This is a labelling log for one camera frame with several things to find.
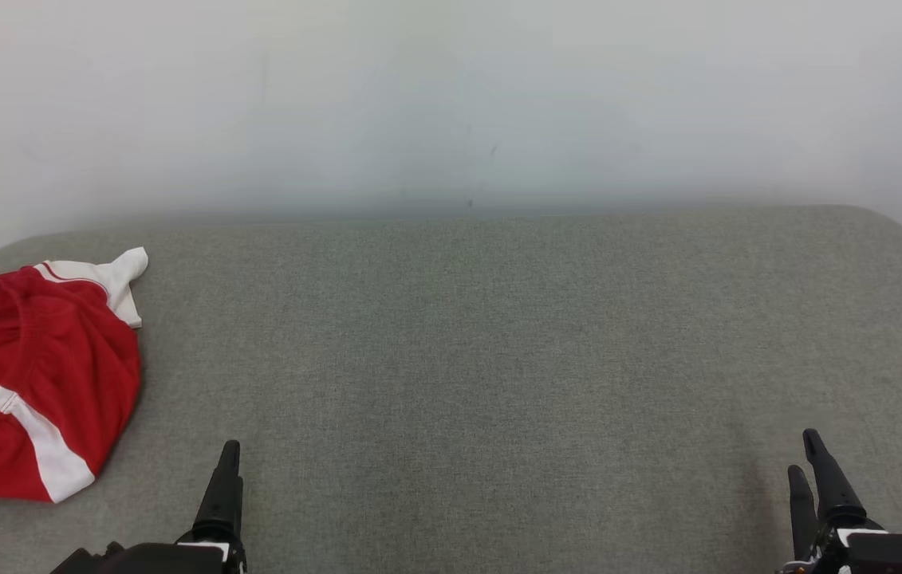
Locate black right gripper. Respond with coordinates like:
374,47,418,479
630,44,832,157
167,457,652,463
778,429,902,574

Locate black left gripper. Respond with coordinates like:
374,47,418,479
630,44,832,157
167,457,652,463
52,440,248,574

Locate red shorts white trim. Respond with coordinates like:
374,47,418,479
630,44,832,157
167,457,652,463
0,267,142,515

